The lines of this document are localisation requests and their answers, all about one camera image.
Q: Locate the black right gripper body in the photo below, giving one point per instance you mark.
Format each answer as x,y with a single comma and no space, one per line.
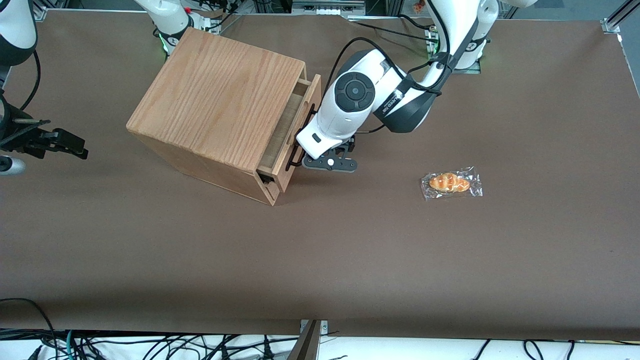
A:
26,139

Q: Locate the wooden drawer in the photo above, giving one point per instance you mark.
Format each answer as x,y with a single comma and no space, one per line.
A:
280,145

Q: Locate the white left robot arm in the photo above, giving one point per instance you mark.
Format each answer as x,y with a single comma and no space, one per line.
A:
345,120

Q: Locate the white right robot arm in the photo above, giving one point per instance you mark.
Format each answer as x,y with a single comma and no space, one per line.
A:
15,30

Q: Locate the wooden drawer cabinet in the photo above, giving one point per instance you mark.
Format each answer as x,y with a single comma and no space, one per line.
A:
215,100

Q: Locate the plastic wrapped bread roll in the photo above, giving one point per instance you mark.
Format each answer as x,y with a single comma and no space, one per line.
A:
449,182

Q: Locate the large table mat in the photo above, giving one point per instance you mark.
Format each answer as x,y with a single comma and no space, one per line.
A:
350,260

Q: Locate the small orange object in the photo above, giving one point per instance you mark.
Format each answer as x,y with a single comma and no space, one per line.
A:
419,6

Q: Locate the grey metal bar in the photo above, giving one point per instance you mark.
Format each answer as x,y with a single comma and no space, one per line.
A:
306,345

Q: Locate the aluminium profile corner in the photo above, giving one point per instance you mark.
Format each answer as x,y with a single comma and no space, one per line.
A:
617,17

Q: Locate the grey left wrist camera bracket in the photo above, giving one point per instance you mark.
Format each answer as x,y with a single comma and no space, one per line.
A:
345,165

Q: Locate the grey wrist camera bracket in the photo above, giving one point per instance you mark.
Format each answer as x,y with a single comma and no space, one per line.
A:
345,165
10,166

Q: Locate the grey right wrist camera bracket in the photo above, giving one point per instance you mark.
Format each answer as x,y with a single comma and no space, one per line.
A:
10,166

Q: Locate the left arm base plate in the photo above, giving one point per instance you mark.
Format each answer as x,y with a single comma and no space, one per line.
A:
433,47

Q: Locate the aluminium profile rail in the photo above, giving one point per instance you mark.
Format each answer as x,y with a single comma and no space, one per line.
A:
47,7

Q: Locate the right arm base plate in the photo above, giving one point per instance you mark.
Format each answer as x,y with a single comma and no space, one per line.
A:
205,22

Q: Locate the small metal bracket plate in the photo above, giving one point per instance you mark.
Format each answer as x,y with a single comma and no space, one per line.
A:
324,327

